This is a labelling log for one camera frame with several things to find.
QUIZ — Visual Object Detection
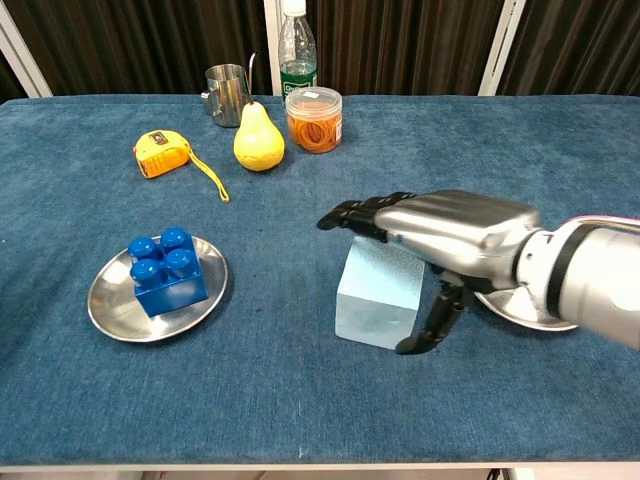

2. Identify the blue table cloth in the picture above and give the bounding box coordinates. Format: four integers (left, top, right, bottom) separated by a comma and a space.
0, 94, 640, 467

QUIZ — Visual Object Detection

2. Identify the steel pitcher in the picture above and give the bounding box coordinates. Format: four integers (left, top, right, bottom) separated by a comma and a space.
200, 49, 261, 129

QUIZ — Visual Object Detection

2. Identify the dark pleated curtain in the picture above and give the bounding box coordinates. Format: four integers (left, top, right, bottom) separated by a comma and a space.
0, 0, 640, 104

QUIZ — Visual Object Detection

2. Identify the clear jar of rubber bands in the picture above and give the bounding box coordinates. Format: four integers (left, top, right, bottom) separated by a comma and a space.
284, 86, 345, 155

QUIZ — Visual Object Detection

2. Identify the light blue foam cube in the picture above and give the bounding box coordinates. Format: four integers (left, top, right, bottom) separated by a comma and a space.
335, 235, 426, 350

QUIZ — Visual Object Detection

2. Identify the yellow tape measure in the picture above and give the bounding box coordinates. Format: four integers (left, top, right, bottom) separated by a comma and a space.
133, 129, 231, 204

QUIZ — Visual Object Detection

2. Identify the round steel plate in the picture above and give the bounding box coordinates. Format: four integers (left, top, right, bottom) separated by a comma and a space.
472, 287, 581, 332
87, 235, 230, 344

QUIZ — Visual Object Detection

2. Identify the white frame post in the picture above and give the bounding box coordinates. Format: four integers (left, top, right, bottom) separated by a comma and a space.
478, 0, 527, 96
263, 0, 287, 96
0, 4, 54, 99

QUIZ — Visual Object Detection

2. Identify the clear bottle with green label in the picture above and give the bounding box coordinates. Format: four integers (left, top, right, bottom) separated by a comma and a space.
278, 0, 319, 101

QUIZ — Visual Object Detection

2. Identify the blue toy building block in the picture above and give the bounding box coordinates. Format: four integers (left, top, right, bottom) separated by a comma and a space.
127, 227, 210, 318

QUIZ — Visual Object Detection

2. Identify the yellow pear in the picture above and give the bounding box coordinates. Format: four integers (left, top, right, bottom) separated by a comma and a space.
233, 99, 286, 172

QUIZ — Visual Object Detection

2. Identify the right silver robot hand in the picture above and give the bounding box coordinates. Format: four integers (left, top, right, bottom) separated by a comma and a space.
317, 189, 544, 356

